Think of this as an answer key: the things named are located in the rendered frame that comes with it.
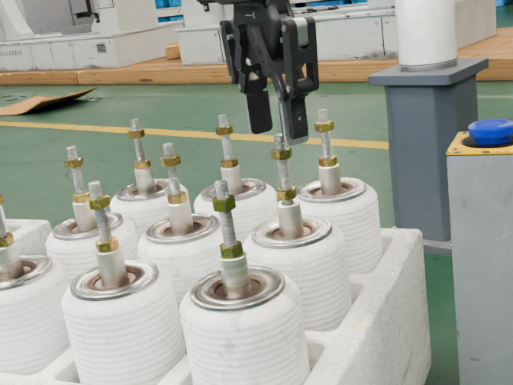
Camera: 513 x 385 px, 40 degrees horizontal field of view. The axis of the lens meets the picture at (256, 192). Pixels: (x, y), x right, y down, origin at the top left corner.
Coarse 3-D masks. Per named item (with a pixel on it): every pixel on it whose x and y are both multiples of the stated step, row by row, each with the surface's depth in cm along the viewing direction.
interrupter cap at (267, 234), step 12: (312, 216) 68; (264, 228) 67; (276, 228) 67; (312, 228) 65; (324, 228) 65; (252, 240) 65; (264, 240) 64; (276, 240) 63; (288, 240) 63; (300, 240) 63; (312, 240) 62
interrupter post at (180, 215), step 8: (168, 208) 69; (176, 208) 69; (184, 208) 69; (176, 216) 69; (184, 216) 69; (176, 224) 69; (184, 224) 69; (192, 224) 70; (176, 232) 70; (184, 232) 69
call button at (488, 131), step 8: (488, 120) 63; (496, 120) 63; (504, 120) 62; (472, 128) 62; (480, 128) 61; (488, 128) 61; (496, 128) 60; (504, 128) 60; (512, 128) 61; (472, 136) 62; (480, 136) 61; (488, 136) 61; (496, 136) 60; (504, 136) 60
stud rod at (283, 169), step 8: (280, 136) 62; (280, 144) 62; (280, 160) 63; (280, 168) 63; (288, 168) 63; (280, 176) 63; (288, 176) 63; (280, 184) 64; (288, 184) 64; (288, 200) 64
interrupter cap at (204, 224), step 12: (192, 216) 73; (204, 216) 73; (156, 228) 71; (168, 228) 71; (204, 228) 69; (216, 228) 69; (156, 240) 68; (168, 240) 67; (180, 240) 67; (192, 240) 67
